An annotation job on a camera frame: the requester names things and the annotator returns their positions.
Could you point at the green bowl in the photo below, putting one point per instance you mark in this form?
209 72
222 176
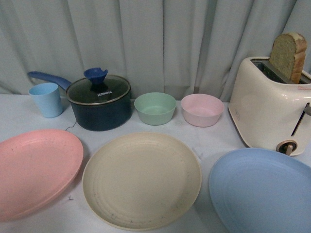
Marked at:
155 108

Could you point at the dark blue saucepan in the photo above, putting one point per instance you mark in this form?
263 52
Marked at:
101 117

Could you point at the pink bowl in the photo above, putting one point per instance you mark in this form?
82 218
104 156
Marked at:
201 110

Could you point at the glass pot lid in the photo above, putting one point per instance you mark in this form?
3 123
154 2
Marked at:
97 87

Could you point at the beige plate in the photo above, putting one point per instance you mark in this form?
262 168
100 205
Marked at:
142 181

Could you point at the grey curtain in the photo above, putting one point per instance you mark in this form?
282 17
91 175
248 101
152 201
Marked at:
178 47

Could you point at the light blue cup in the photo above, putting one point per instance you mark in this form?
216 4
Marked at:
47 98

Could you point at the cream toaster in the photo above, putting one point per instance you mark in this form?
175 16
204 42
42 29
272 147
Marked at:
270 112

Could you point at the blue plate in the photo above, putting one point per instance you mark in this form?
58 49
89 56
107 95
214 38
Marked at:
261 191

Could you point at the pink plate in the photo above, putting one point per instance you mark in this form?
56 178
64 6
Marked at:
35 168

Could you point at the bread slice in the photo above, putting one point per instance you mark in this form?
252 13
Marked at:
288 55

